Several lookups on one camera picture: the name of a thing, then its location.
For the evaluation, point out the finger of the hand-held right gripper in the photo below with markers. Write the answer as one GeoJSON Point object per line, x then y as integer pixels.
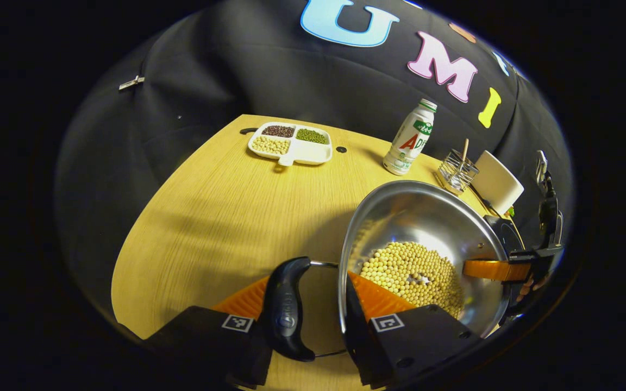
{"type": "Point", "coordinates": [489, 270]}

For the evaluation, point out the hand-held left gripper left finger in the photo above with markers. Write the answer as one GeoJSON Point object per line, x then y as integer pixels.
{"type": "Point", "coordinates": [199, 336]}

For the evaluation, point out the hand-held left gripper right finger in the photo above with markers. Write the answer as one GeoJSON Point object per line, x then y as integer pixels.
{"type": "Point", "coordinates": [359, 336]}

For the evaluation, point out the black induction cooktop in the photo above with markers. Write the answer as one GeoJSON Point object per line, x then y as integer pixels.
{"type": "Point", "coordinates": [500, 233]}

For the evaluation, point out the pile of yellow soybeans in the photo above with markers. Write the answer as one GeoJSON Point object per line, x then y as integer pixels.
{"type": "Point", "coordinates": [411, 277]}

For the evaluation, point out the white toaster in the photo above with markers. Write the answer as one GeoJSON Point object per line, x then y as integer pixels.
{"type": "Point", "coordinates": [498, 182]}

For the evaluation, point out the white milk bottle green label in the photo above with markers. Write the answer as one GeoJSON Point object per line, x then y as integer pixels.
{"type": "Point", "coordinates": [408, 144]}

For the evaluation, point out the white divided plate of beans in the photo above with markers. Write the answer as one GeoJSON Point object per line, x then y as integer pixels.
{"type": "Point", "coordinates": [307, 152]}

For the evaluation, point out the silver cloth clip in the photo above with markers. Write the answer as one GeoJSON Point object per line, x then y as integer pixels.
{"type": "Point", "coordinates": [131, 82]}

